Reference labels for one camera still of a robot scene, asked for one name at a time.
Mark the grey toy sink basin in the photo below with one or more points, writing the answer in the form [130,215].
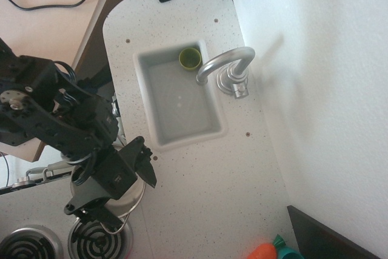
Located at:
[178,111]

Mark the coil stove burner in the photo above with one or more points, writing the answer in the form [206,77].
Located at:
[32,241]
[90,240]

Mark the teal plastic cup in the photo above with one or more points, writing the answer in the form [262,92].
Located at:
[283,251]

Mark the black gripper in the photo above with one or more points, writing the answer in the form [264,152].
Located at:
[113,175]

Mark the right coil stove burner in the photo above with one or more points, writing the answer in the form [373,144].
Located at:
[90,240]

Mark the left coil stove burner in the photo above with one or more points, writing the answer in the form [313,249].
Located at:
[32,241]

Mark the silver metal pot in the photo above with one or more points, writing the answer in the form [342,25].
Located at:
[121,207]

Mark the green plastic cup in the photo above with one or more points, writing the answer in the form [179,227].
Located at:
[190,58]

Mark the white toy kitchen countertop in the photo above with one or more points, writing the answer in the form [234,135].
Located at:
[219,191]

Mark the silver toy faucet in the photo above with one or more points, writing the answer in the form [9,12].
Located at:
[232,76]

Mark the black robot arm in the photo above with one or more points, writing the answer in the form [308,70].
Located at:
[39,101]

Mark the orange toy carrot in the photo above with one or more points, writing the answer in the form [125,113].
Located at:
[263,251]

